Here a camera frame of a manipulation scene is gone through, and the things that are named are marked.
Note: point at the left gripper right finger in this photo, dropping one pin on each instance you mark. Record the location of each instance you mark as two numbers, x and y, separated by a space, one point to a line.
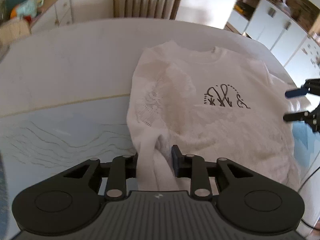
197 170

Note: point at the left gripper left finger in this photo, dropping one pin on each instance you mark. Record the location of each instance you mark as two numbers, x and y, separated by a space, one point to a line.
117 172

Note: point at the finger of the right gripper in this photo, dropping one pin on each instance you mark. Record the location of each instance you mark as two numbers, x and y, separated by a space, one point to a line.
311 86
310 118

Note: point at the white sweatshirt with monogram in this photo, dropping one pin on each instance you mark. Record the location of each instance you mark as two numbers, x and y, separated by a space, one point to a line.
214 104

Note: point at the white kitchen cabinets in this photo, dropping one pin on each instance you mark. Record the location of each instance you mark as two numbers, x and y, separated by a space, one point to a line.
280 25

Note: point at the white drawer cabinet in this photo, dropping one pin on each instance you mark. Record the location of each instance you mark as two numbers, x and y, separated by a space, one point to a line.
53 14

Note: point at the brown wooden chair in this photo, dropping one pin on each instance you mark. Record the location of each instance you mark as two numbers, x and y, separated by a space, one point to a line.
163 9

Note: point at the light blue mug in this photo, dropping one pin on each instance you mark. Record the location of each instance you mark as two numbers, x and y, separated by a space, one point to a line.
29 8

